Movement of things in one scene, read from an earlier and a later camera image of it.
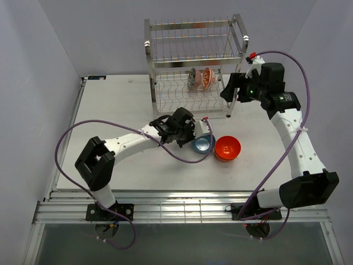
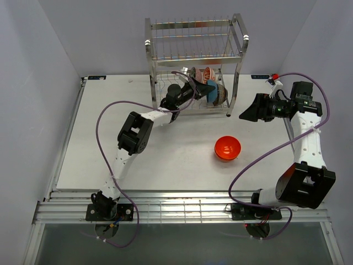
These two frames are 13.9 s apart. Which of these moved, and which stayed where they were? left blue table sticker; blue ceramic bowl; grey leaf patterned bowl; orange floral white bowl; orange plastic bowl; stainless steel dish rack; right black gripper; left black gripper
Moved: left black gripper; right black gripper; blue ceramic bowl
Stayed: stainless steel dish rack; grey leaf patterned bowl; orange plastic bowl; orange floral white bowl; left blue table sticker
